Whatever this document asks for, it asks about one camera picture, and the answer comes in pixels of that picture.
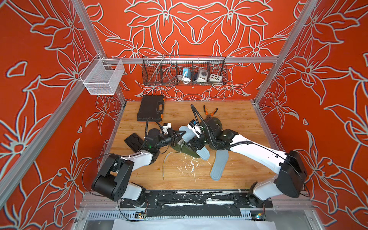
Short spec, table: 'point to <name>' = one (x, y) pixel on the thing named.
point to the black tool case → (151, 108)
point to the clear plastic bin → (102, 76)
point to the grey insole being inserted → (202, 152)
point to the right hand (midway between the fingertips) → (188, 140)
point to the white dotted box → (215, 78)
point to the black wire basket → (162, 70)
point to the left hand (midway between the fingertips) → (186, 132)
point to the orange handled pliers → (211, 114)
